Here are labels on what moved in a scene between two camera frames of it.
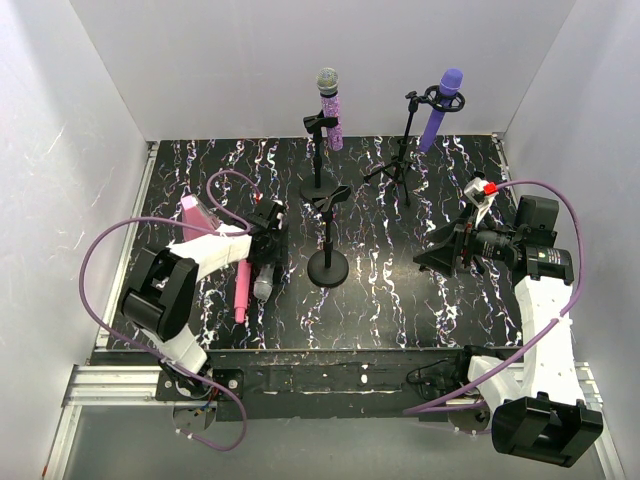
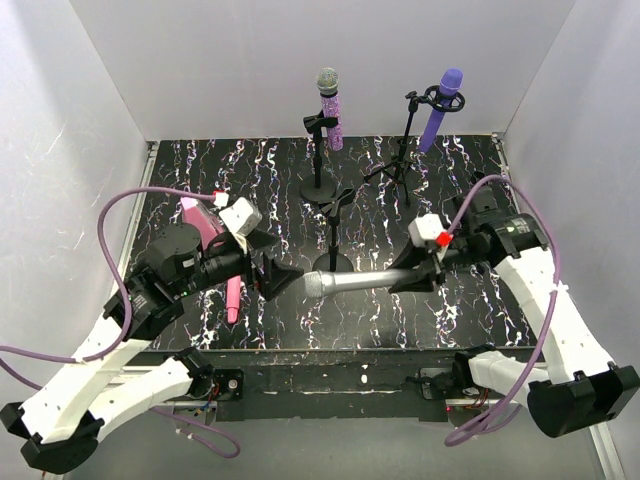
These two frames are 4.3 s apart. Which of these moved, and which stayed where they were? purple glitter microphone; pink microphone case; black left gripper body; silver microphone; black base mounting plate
Moved: silver microphone; black left gripper body
Stayed: black base mounting plate; purple glitter microphone; pink microphone case
